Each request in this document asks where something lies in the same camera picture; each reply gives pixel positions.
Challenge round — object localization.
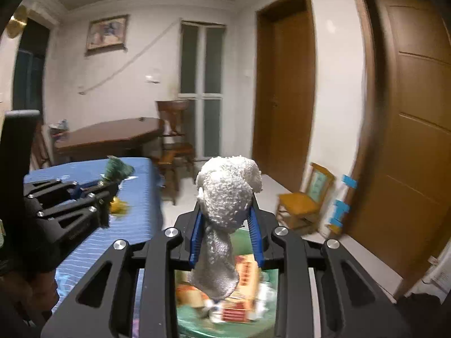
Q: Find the yellow plastic bag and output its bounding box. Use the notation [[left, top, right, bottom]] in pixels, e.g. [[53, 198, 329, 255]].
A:
[[109, 197, 132, 215]]

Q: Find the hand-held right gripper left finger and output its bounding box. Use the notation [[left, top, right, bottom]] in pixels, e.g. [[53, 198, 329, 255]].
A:
[[41, 208, 204, 338]]

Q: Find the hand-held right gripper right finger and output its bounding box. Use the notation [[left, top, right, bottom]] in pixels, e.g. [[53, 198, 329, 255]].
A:
[[247, 207, 413, 338]]

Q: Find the gold round wall clock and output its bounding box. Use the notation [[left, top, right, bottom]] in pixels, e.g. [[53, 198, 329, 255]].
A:
[[8, 5, 29, 39]]

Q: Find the long tan cardboard box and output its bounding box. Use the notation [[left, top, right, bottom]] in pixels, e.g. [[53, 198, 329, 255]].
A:
[[234, 253, 261, 298]]

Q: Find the framed wall picture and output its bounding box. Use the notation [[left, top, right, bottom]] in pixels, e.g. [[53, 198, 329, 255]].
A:
[[85, 14, 130, 56]]

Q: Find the white knitted sock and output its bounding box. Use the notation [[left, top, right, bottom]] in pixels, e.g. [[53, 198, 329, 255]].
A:
[[187, 154, 263, 298]]

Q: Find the dark wooden table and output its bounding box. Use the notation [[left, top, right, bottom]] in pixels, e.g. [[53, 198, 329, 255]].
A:
[[53, 117, 165, 164]]

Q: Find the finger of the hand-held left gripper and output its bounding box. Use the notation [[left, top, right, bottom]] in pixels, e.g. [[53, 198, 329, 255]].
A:
[[37, 197, 110, 243], [24, 179, 120, 212]]

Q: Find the blue star-print tablecloth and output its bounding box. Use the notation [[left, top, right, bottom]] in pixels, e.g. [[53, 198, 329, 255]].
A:
[[23, 158, 163, 296]]

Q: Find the frosted glass double door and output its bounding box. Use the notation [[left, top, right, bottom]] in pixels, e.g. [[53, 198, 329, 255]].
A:
[[179, 20, 226, 161]]

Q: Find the brown wooden door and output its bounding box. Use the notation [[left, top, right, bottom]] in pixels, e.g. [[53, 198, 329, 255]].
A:
[[347, 0, 451, 298], [254, 0, 317, 192]]

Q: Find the wall cable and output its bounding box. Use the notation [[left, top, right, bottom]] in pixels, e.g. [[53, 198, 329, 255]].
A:
[[78, 21, 180, 95]]

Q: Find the green-lined trash bin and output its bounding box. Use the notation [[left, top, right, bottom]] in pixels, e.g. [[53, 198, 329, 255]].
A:
[[174, 229, 279, 338]]

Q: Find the dark wooden chair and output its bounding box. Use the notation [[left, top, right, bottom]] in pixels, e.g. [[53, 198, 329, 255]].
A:
[[155, 99, 196, 205]]

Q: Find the green knitted cloth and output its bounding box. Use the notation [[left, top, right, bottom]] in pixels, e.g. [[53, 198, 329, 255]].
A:
[[102, 155, 136, 187]]

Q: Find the small light wooden chair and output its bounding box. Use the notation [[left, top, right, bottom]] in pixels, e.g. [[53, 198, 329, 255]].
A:
[[277, 162, 335, 235]]

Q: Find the dark window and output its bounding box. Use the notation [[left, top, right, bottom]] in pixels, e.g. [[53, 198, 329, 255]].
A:
[[10, 17, 50, 127]]

